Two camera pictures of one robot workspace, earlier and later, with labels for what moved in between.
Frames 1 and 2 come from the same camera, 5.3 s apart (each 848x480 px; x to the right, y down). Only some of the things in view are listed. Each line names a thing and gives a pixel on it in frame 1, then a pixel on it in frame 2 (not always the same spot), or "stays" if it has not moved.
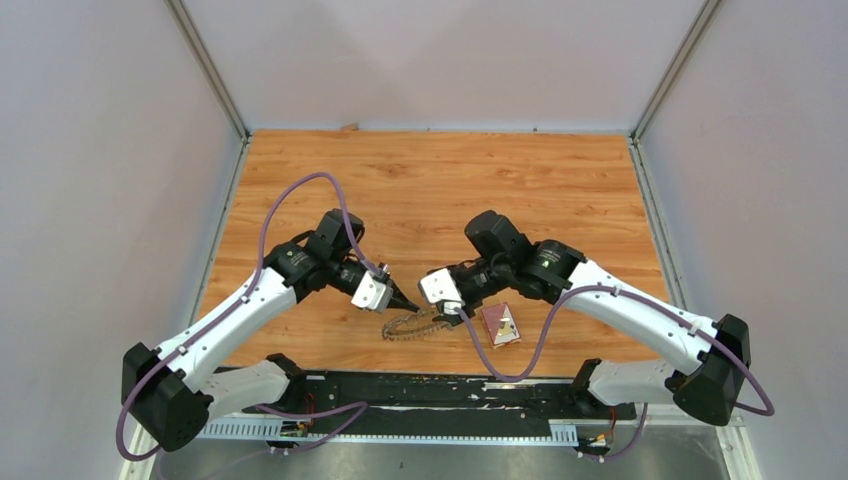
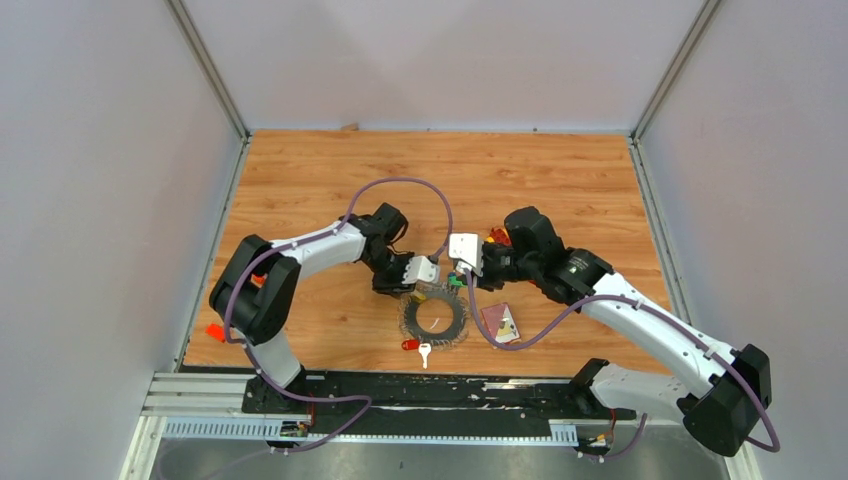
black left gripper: x=397 y=299 → x=395 y=287
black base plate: x=441 y=395 stays
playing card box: x=501 y=325 stays
